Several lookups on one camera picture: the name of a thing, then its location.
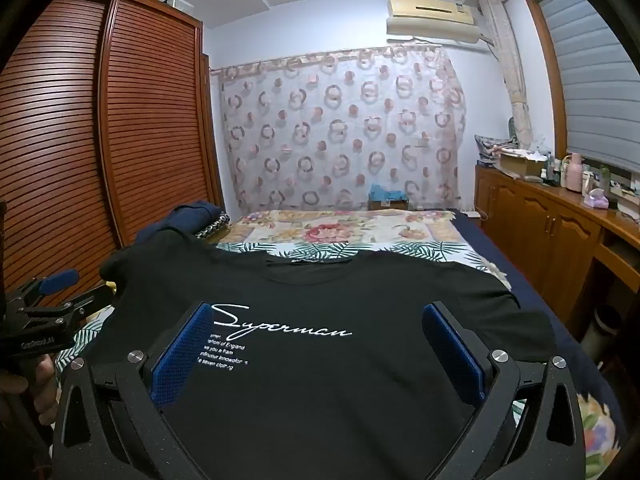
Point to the green glass bottle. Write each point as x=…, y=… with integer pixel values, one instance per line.
x=605, y=177

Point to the navy folded cloth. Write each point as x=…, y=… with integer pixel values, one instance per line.
x=190, y=215

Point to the floral blanket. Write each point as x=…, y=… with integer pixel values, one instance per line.
x=320, y=230

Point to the floral printed cloth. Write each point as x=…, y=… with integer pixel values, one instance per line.
x=597, y=430

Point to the black printed t-shirt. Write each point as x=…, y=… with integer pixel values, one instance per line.
x=325, y=385

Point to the cardboard box with blue cloth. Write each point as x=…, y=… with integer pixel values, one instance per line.
x=387, y=195

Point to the person's left hand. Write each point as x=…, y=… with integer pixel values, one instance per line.
x=35, y=390

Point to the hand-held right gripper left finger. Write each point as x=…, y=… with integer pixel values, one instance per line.
x=182, y=355

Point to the beige tied curtain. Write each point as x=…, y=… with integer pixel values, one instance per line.
x=510, y=60

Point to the wooden sideboard cabinet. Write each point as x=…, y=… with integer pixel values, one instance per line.
x=540, y=230

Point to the white box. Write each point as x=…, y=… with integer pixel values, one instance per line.
x=177, y=4

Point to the grey window blind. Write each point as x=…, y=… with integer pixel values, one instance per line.
x=595, y=85

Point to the grey waste bin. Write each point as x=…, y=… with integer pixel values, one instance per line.
x=602, y=332

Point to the wooden slatted wardrobe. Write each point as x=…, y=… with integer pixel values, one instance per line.
x=150, y=110

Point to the wooden window frame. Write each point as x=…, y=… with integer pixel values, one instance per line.
x=545, y=60

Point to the floral cushion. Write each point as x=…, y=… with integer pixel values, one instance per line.
x=492, y=147

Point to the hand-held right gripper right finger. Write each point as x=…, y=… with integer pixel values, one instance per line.
x=452, y=355

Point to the beige air conditioner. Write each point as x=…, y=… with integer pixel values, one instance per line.
x=430, y=10

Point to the pink thermos jug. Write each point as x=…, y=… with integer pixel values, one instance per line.
x=573, y=175

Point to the purple tissue pack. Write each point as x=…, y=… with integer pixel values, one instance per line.
x=595, y=200

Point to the circle print sheer curtain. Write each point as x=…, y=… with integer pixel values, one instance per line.
x=340, y=125

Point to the open cardboard box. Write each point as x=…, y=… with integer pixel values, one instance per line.
x=522, y=165

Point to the leaf print bed sheet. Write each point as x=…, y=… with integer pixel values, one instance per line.
x=240, y=249

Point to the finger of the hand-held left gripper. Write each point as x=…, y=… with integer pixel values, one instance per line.
x=75, y=310
x=59, y=281

